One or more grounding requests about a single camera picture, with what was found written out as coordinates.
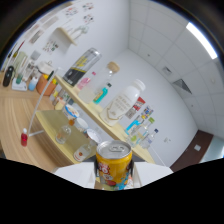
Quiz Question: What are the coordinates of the small red liquid bottle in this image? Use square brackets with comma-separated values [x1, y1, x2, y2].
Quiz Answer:
[20, 127, 29, 148]

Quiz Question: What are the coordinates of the wooden wall shelf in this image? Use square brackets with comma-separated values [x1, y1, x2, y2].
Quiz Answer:
[54, 27, 79, 46]

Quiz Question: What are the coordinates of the yellow juice can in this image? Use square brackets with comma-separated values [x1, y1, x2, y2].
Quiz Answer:
[95, 139, 134, 191]

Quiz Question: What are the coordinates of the clear bottle blue cap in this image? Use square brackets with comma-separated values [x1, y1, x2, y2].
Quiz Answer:
[139, 128, 160, 150]

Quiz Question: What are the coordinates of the large white bottle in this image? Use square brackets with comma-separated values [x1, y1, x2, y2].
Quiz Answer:
[99, 78, 147, 127]

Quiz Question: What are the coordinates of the brown door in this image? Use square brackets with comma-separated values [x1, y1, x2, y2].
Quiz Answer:
[169, 129, 214, 173]

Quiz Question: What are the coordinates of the white kitchen scale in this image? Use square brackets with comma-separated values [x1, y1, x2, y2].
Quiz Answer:
[11, 79, 28, 92]

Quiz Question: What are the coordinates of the tall clear bottle cork lid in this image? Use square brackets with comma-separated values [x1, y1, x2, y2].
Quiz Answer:
[77, 61, 120, 104]

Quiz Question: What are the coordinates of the black handled jug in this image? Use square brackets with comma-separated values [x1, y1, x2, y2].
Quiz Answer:
[2, 65, 15, 88]

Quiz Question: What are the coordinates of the white bowl blue rim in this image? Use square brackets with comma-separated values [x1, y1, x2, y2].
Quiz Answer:
[64, 103, 80, 120]

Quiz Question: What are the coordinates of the ceiling air vent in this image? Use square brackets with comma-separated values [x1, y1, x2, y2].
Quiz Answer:
[172, 78, 193, 98]

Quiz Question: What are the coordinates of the ceiling light panel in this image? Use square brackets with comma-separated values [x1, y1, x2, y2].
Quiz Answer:
[185, 21, 218, 60]

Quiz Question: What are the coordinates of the two-tier wooden shelf rack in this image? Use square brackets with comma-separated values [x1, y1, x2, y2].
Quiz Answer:
[27, 68, 166, 168]

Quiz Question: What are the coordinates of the black and yellow can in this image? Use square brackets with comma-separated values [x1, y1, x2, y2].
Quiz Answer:
[62, 47, 102, 88]

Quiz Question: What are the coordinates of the multicolour wall poster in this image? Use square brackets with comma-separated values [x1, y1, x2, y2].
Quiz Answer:
[141, 105, 154, 121]

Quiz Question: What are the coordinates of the teal liquid bottle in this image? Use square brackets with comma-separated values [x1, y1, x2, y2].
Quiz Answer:
[92, 82, 112, 105]

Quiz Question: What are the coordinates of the pink liquid bottle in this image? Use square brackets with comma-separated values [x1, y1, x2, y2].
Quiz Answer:
[76, 71, 97, 91]

